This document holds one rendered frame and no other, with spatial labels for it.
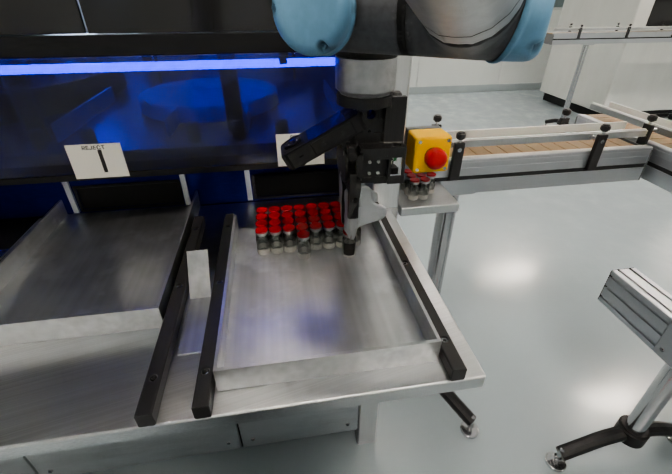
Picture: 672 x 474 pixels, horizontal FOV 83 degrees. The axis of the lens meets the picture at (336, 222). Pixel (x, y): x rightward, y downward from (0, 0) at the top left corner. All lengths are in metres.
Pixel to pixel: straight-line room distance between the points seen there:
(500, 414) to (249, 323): 1.19
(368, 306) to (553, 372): 1.31
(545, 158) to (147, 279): 0.89
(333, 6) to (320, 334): 0.37
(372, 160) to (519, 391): 1.31
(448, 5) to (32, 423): 0.53
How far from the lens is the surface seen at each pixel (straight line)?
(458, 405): 1.45
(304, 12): 0.35
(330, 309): 0.55
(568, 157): 1.08
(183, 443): 1.33
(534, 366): 1.78
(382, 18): 0.35
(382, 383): 0.48
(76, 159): 0.77
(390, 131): 0.51
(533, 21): 0.33
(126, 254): 0.74
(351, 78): 0.47
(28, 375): 0.60
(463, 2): 0.22
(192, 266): 0.60
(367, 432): 1.38
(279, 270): 0.62
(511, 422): 1.59
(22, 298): 0.73
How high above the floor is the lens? 1.27
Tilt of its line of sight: 32 degrees down
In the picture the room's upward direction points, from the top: straight up
